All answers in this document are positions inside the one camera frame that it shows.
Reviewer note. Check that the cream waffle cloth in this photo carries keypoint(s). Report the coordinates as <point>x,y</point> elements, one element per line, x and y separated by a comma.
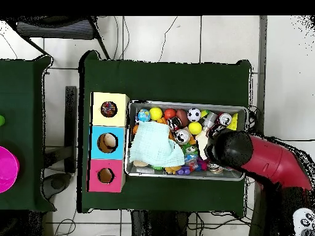
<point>201,145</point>

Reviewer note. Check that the colourful spotted cloth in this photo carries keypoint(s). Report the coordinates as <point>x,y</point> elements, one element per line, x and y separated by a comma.
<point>108,109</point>

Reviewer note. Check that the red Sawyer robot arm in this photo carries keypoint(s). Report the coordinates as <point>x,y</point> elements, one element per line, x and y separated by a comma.
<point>265,157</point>

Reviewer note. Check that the wooden box with three holes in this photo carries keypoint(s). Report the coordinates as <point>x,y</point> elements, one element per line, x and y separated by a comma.
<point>115,167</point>

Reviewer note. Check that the mint green waffle cloth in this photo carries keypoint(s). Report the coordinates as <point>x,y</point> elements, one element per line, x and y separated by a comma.
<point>155,145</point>

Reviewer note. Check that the yellow ball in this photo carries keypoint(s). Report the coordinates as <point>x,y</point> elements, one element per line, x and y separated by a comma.
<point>155,113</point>
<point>195,127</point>

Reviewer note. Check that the crushed black drink can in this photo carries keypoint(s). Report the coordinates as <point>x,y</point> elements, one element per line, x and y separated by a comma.
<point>173,123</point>

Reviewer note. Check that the globe print ball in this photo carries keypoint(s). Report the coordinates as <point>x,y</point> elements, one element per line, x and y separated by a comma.
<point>144,115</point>

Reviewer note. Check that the orange ball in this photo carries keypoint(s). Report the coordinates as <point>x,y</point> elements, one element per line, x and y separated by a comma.
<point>169,113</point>

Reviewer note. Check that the brown football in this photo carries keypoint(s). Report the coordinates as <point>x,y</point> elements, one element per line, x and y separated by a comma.
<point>182,116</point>

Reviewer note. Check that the small soccer ball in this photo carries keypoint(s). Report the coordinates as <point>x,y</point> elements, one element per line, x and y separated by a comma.
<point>194,114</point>

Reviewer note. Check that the silver top drink can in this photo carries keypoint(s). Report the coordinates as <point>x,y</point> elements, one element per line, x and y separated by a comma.
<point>225,119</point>

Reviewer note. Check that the black upright panel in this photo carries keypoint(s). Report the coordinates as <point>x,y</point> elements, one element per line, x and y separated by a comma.
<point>70,110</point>

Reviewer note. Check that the dark grey oval base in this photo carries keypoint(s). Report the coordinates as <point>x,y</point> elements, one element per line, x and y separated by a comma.
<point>57,183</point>

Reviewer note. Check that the dark green side tablecloth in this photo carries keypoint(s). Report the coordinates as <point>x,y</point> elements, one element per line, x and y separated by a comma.
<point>22,98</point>

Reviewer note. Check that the black mesh chair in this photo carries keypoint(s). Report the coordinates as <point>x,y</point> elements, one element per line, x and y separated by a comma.
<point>56,29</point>

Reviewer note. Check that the pink round disc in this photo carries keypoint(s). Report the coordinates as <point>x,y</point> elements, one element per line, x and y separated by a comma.
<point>7,169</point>

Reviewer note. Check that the small green object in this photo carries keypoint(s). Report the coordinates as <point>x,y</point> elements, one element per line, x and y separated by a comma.
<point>1,120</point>

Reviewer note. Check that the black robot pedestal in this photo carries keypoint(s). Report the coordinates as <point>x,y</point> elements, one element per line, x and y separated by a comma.
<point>160,223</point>

